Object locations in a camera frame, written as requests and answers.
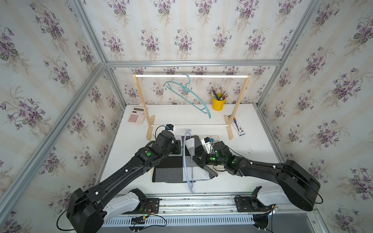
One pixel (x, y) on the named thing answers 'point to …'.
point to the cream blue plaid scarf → (215, 137)
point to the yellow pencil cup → (218, 105)
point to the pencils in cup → (222, 96)
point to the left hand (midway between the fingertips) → (184, 145)
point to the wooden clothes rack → (228, 121)
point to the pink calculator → (137, 115)
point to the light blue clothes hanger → (189, 130)
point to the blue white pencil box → (237, 126)
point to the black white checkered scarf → (183, 167)
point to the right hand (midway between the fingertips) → (194, 158)
